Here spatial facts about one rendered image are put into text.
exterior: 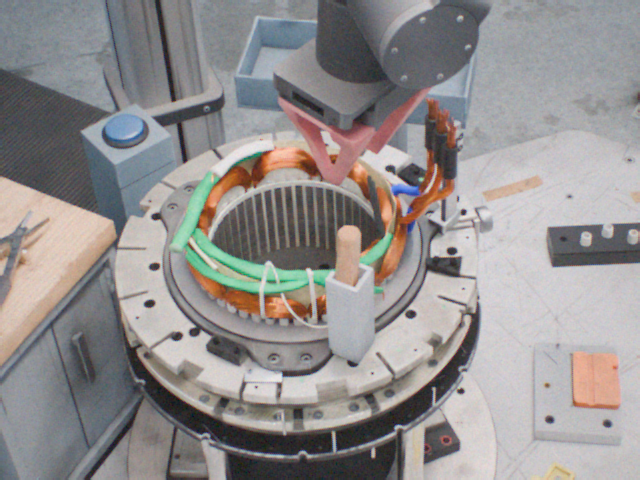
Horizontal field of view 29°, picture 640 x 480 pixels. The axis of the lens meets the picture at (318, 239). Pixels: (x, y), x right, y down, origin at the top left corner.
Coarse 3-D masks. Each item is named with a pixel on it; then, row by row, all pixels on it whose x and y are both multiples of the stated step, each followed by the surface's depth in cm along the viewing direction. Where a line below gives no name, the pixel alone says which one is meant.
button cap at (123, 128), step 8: (112, 120) 131; (120, 120) 131; (128, 120) 131; (136, 120) 131; (112, 128) 130; (120, 128) 130; (128, 128) 130; (136, 128) 130; (144, 128) 131; (112, 136) 129; (120, 136) 129; (128, 136) 129; (136, 136) 130
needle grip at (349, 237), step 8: (344, 232) 92; (352, 232) 92; (360, 232) 92; (344, 240) 92; (352, 240) 92; (360, 240) 92; (344, 248) 92; (352, 248) 92; (344, 256) 93; (352, 256) 93; (336, 264) 95; (344, 264) 94; (352, 264) 94; (336, 272) 95; (344, 272) 94; (352, 272) 94; (344, 280) 95; (352, 280) 95
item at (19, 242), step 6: (18, 240) 113; (24, 240) 113; (12, 246) 112; (18, 246) 112; (12, 252) 112; (18, 252) 112; (12, 258) 111; (18, 258) 112; (6, 264) 111; (12, 264) 111; (6, 270) 110; (12, 270) 110; (12, 276) 110
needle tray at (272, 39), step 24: (264, 24) 139; (288, 24) 139; (312, 24) 138; (264, 48) 141; (288, 48) 141; (240, 72) 133; (264, 72) 138; (240, 96) 134; (264, 96) 133; (432, 96) 129; (456, 96) 128; (384, 120) 132; (408, 120) 132
